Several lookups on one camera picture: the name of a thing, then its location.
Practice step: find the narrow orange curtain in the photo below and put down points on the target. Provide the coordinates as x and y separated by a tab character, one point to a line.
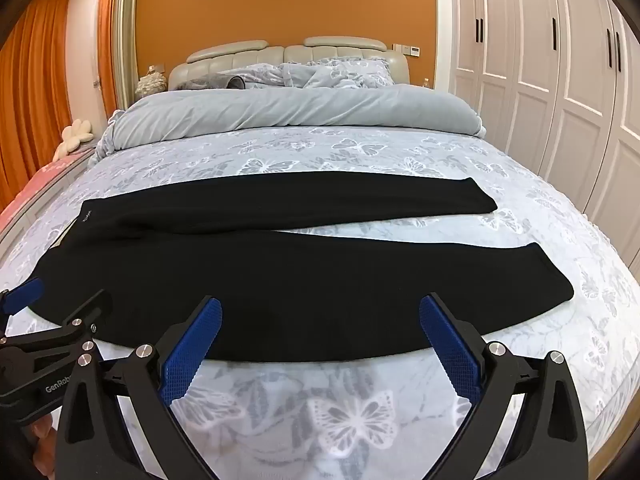
107	35

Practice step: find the white wardrobe doors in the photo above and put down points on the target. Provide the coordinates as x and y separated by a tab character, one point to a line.
550	85

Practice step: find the grey duvet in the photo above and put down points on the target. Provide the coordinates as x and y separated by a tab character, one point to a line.
300	110

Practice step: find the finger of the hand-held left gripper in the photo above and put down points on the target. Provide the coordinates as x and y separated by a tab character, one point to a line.
27	293
85	316

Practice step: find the white wall control panel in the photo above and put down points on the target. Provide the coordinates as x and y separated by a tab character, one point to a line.
407	50

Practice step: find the beige padded headboard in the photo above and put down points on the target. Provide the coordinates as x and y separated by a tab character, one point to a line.
260	52

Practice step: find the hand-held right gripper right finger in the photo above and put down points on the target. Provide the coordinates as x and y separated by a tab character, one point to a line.
450	345

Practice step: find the pink bench mat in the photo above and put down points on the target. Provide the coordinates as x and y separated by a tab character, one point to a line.
30	195

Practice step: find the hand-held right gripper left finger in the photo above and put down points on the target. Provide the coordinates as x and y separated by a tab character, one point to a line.
192	345

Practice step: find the butterfly print pillow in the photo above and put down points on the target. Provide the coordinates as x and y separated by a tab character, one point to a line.
350	74
260	76

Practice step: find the white flower cushion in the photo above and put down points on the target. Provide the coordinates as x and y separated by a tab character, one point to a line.
77	130

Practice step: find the grey rolled blanket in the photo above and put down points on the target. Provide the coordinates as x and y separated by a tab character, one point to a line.
230	81

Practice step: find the wide orange curtain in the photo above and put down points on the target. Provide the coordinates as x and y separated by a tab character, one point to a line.
35	100

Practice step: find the black pants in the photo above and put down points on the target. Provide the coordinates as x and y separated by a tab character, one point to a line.
300	285

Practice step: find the cream cushion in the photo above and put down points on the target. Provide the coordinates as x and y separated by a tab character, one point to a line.
67	150

